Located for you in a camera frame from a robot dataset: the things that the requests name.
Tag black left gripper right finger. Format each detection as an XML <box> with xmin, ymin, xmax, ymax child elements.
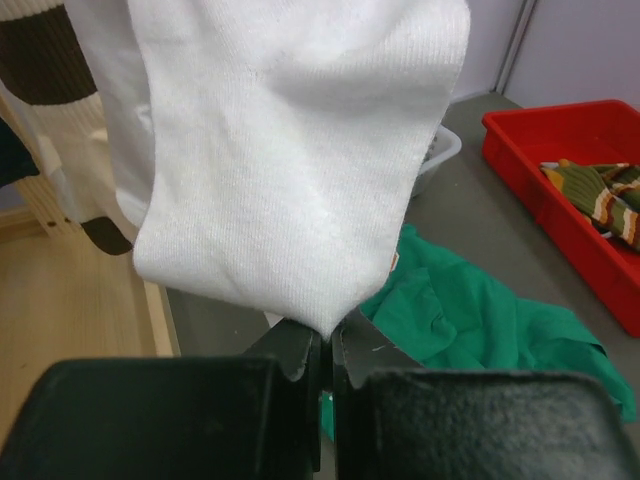
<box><xmin>331</xmin><ymin>312</ymin><xmax>639</xmax><ymax>479</ymax></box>

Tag black socks on hanger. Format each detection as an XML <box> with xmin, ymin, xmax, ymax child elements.
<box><xmin>0</xmin><ymin>119</ymin><xmax>40</xmax><ymax>188</ymax></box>

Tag wooden hanger stand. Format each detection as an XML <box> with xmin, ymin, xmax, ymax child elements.
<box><xmin>0</xmin><ymin>89</ymin><xmax>183</xmax><ymax>359</ymax></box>

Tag red plastic bin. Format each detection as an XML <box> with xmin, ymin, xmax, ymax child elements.
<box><xmin>482</xmin><ymin>100</ymin><xmax>639</xmax><ymax>336</ymax></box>

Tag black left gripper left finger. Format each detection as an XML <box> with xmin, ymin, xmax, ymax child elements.
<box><xmin>1</xmin><ymin>320</ymin><xmax>322</xmax><ymax>479</ymax></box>

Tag brown cream sock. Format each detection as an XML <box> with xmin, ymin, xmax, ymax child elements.
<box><xmin>1</xmin><ymin>1</ymin><xmax>137</xmax><ymax>255</ymax></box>

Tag white plastic laundry basket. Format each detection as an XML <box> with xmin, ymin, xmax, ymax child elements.
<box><xmin>411</xmin><ymin>125</ymin><xmax>462</xmax><ymax>198</ymax></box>

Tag green jersey shirt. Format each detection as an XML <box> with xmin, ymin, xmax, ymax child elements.
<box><xmin>317</xmin><ymin>222</ymin><xmax>638</xmax><ymax>444</ymax></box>

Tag olive orange striped sock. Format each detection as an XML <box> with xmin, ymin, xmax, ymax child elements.
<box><xmin>539</xmin><ymin>158</ymin><xmax>640</xmax><ymax>226</ymax></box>

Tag white sock black stripes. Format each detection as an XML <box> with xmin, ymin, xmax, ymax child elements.
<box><xmin>129</xmin><ymin>1</ymin><xmax>470</xmax><ymax>336</ymax></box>

